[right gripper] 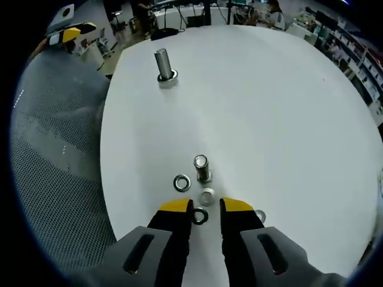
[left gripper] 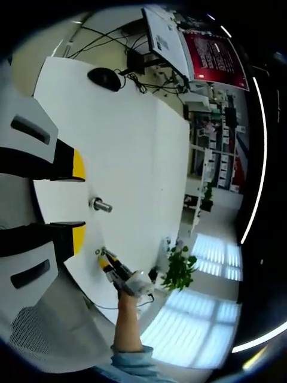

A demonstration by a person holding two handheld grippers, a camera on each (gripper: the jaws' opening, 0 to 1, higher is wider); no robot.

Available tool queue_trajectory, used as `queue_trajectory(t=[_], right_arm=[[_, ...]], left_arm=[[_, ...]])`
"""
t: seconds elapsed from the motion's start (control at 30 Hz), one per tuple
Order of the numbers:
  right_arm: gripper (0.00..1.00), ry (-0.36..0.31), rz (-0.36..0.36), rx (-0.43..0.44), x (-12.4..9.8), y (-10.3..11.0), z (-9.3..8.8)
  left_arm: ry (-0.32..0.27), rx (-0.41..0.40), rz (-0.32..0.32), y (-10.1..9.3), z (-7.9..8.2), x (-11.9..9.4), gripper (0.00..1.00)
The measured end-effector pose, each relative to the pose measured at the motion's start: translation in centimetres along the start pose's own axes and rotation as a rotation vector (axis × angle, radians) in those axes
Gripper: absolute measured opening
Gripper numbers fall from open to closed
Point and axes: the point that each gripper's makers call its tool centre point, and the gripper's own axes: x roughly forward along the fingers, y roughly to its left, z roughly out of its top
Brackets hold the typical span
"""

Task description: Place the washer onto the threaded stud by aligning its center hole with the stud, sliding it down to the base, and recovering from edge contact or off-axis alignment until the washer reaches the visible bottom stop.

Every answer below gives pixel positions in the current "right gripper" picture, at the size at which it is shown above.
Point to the black chair back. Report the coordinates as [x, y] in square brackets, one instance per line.
[164, 34]

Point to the small steel washer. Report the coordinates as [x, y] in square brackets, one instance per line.
[176, 183]
[204, 216]
[262, 216]

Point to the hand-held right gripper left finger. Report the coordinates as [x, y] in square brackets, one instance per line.
[170, 239]

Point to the large steel washer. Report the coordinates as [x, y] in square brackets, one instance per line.
[175, 74]

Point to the shelving with white bins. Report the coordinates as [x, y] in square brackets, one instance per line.
[359, 56]

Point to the large threaded stud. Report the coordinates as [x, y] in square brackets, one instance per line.
[163, 64]

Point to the grey mesh fabric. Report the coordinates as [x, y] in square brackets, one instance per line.
[54, 149]

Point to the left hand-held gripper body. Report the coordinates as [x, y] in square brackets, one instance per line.
[61, 18]

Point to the steel hex nut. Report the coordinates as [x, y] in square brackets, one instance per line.
[207, 198]

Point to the small threaded stud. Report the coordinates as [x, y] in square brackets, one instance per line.
[203, 170]

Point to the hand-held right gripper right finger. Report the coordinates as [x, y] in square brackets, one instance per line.
[239, 239]

